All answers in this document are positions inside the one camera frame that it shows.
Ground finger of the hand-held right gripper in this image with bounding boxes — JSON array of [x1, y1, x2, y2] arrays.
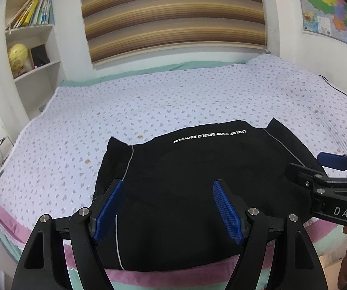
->
[[317, 152, 347, 177], [285, 163, 328, 195]]

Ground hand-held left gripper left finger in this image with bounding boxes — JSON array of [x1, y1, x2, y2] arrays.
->
[[12, 179, 126, 290]]

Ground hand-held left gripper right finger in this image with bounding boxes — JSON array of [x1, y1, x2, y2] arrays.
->
[[213, 180, 328, 290]]

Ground black hooded jacket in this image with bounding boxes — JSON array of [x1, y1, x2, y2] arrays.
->
[[92, 117, 326, 272]]

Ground pink green striped bedsheet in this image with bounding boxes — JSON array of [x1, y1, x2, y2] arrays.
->
[[0, 192, 347, 290]]

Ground bed with floral sheet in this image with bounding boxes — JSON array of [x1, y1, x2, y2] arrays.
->
[[0, 54, 347, 233]]

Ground teal bed sheet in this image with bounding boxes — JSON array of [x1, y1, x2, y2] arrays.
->
[[59, 61, 248, 87]]

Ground white bookshelf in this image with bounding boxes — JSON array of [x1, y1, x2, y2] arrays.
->
[[2, 0, 65, 118]]

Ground black box on shelf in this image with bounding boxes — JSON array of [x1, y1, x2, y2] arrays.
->
[[29, 44, 51, 68]]

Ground yellow globe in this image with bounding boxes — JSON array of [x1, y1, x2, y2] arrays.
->
[[8, 43, 29, 74]]

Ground brown striped window blind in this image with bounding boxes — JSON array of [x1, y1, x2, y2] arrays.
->
[[78, 0, 267, 65]]

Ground leaning yellow green books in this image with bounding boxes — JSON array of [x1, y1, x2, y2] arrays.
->
[[5, 0, 52, 31]]

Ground black cable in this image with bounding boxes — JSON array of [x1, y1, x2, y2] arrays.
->
[[317, 74, 347, 123]]

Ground colourful wall map poster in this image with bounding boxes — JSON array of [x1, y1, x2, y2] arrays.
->
[[293, 0, 347, 55]]

